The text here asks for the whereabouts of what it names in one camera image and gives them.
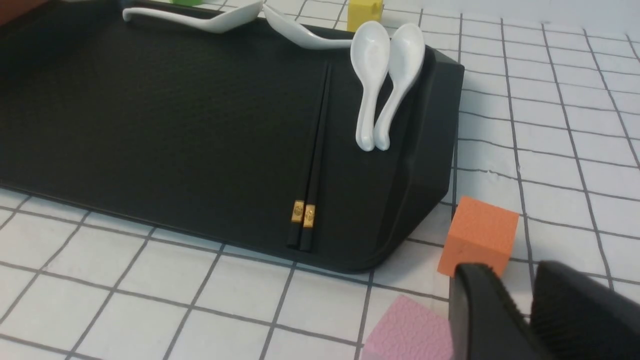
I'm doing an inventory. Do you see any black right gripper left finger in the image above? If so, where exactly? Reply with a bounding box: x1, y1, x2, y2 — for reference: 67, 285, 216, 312
449, 263, 553, 360

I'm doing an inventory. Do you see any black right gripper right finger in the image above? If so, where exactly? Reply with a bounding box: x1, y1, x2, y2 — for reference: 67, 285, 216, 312
530, 260, 640, 360

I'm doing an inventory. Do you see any pink foam cube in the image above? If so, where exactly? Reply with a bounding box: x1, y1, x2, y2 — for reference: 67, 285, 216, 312
360, 295, 454, 360

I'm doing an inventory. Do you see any orange foam cube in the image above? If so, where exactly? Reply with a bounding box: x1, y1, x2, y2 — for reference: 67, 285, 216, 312
437, 196, 520, 278

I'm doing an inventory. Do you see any black chopstick gold band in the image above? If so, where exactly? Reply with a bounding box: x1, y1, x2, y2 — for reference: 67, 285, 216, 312
286, 61, 332, 253
299, 62, 333, 253

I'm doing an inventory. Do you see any white ceramic spoon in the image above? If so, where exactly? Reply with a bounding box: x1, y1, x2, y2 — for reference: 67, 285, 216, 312
374, 23, 426, 151
262, 4, 352, 50
122, 0, 264, 34
350, 21, 391, 152

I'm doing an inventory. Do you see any black plastic tray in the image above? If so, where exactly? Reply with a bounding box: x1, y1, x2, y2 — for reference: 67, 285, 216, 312
0, 0, 465, 273

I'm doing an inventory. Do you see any yellow foam cube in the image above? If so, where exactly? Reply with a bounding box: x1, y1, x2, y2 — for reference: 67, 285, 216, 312
346, 0, 384, 32

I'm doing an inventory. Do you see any green foam cube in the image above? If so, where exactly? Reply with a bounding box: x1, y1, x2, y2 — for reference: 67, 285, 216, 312
169, 0, 205, 7

